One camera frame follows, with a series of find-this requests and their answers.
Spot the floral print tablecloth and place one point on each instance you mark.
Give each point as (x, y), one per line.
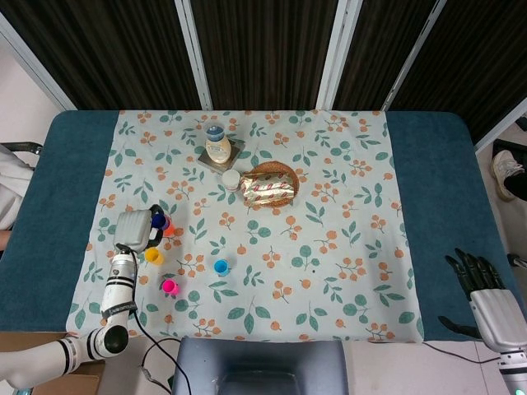
(313, 255)

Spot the gold foil snack bag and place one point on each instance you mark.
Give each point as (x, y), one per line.
(267, 187)

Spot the white sneaker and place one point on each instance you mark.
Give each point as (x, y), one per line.
(504, 168)

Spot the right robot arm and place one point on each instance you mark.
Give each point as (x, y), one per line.
(514, 374)

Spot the brown woven basket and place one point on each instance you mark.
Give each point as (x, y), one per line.
(271, 166)

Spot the dark blue plastic cup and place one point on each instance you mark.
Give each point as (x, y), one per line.
(157, 222)

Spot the yellow plastic cup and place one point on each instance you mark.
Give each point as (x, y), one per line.
(153, 256)

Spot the beige sauce bottle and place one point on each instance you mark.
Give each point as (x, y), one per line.
(217, 148)

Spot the black chair armrest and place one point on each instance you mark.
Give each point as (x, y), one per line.
(20, 146)

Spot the dark folding screen panel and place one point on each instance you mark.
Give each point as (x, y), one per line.
(103, 49)
(473, 61)
(383, 49)
(263, 49)

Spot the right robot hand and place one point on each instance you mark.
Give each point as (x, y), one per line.
(498, 317)

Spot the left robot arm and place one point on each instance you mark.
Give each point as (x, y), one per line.
(119, 284)

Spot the person in white clothes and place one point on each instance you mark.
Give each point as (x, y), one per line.
(10, 185)

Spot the small white jar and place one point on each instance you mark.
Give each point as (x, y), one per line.
(231, 179)

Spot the pink plastic cup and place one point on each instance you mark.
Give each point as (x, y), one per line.
(169, 286)

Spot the teal table cover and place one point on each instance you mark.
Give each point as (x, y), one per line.
(41, 205)

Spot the brown cardboard box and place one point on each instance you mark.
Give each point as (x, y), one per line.
(24, 339)

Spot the orange plastic cup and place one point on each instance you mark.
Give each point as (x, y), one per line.
(169, 229)

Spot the light blue plastic cup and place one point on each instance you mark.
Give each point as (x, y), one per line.
(221, 266)

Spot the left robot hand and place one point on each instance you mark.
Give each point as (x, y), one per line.
(131, 230)

